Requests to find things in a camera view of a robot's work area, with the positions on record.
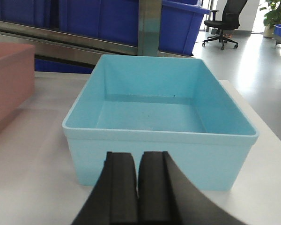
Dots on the potted green plant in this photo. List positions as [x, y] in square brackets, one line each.
[271, 17]

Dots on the blue crate centre left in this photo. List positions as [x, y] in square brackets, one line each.
[37, 13]

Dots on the stainless steel shelf rack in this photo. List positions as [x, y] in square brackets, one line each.
[86, 51]

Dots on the pink plastic box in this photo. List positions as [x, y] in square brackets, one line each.
[17, 78]

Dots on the blue crate centre right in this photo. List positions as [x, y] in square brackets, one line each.
[112, 20]

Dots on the blue crates under shelf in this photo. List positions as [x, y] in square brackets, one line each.
[51, 66]

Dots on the light blue plastic box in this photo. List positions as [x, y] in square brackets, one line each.
[139, 103]

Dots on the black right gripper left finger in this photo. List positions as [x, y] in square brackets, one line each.
[113, 200]

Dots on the blue crate far right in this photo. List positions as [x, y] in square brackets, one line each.
[180, 24]

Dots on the black office chair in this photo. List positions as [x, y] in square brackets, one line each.
[229, 21]

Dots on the blue crate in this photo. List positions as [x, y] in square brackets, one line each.
[180, 24]
[37, 13]
[112, 20]

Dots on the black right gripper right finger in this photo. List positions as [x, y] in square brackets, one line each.
[167, 197]

